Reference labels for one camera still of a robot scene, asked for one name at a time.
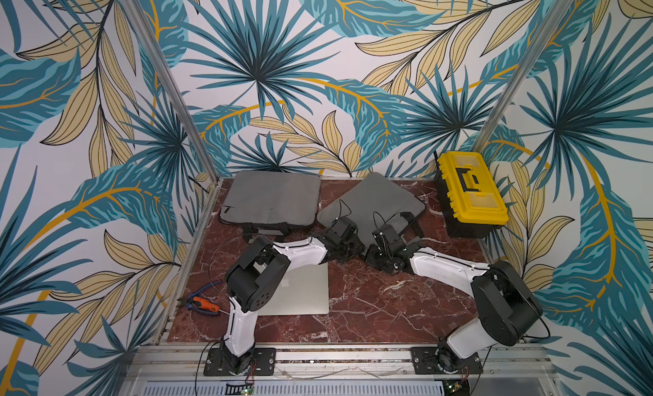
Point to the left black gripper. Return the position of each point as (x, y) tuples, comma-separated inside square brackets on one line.
[(359, 248)]

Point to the grey laptop bag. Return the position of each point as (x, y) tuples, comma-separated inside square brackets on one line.
[(270, 202), (373, 201)]

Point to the silver laptop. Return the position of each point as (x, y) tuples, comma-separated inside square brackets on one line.
[(302, 291)]

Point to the yellow black toolbox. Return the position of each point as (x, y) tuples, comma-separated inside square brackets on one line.
[(469, 197)]

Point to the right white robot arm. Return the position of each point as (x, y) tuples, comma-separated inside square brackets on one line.
[(506, 308)]

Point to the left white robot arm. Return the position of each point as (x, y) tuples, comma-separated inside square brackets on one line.
[(253, 279)]

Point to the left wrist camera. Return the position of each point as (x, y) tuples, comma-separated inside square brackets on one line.
[(344, 228)]

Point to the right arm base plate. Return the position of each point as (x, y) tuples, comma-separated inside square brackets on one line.
[(436, 360)]

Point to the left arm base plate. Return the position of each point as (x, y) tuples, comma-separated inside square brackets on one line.
[(221, 362)]

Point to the front aluminium rail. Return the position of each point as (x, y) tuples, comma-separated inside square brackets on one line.
[(185, 361)]

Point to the right aluminium frame post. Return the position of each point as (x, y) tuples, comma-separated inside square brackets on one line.
[(532, 53)]

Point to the aluminium frame post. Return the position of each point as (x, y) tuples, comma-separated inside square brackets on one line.
[(532, 53), (138, 20)]

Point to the left aluminium frame post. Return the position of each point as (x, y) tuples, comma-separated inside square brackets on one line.
[(138, 20)]

